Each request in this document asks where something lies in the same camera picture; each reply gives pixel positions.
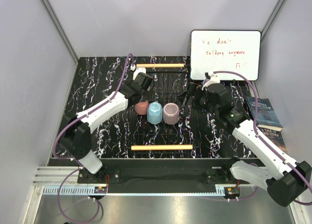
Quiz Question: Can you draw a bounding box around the light blue faceted mug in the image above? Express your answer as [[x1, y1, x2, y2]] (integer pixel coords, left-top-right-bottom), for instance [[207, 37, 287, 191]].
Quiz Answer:
[[147, 101, 163, 125]]

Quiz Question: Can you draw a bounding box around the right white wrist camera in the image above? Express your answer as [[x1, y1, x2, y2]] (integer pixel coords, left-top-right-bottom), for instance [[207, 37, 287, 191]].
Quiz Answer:
[[202, 72, 220, 88]]

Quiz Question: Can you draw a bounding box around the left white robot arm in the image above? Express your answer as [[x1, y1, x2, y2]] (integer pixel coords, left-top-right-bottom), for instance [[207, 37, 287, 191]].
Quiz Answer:
[[56, 72, 153, 183]]

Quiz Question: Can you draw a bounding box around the black wire dish rack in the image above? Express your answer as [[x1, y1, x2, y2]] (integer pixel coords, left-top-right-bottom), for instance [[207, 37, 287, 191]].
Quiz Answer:
[[125, 68, 196, 159]]

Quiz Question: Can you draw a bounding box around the wooden rack handle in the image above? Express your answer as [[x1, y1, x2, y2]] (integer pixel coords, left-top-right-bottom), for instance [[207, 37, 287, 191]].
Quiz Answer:
[[131, 144, 193, 151], [136, 63, 184, 68]]

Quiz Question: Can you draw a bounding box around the grey slotted cable duct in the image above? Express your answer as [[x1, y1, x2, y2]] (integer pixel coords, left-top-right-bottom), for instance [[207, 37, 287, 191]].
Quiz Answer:
[[43, 185, 108, 196]]

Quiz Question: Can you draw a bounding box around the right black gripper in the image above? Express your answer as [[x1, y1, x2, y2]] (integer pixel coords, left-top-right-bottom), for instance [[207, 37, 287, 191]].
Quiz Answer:
[[176, 82, 218, 116]]

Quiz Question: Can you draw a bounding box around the dark Two Cities book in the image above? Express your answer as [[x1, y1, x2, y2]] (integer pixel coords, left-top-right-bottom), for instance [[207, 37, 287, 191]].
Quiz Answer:
[[258, 127, 288, 154]]

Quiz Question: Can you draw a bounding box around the front wooden rack handle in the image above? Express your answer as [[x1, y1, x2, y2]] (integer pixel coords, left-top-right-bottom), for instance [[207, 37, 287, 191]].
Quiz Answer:
[[131, 144, 193, 151]]

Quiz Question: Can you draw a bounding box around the white whiteboard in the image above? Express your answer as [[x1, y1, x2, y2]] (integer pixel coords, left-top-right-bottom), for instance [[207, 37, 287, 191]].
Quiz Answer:
[[190, 30, 261, 81]]

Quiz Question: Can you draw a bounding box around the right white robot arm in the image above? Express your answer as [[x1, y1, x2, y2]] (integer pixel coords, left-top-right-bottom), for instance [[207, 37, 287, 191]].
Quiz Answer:
[[186, 82, 312, 207]]

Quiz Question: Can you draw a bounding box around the pink plastic cup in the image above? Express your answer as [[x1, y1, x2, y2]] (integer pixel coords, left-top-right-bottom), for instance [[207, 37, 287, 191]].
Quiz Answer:
[[135, 101, 149, 115]]

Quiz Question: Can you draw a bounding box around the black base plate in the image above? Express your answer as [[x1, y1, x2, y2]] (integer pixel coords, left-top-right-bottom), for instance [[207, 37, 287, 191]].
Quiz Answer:
[[77, 157, 261, 195]]

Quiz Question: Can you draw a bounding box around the blue paperback book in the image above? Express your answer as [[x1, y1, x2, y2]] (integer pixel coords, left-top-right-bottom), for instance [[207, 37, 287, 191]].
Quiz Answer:
[[245, 97, 283, 132]]

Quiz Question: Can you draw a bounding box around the rear wooden rack handle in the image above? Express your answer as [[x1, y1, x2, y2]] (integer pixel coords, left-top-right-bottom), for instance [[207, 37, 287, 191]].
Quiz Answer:
[[136, 63, 184, 68]]

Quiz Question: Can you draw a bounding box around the mauve ribbed mug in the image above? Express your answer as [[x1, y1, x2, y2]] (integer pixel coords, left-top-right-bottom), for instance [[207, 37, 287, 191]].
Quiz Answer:
[[163, 103, 179, 125]]

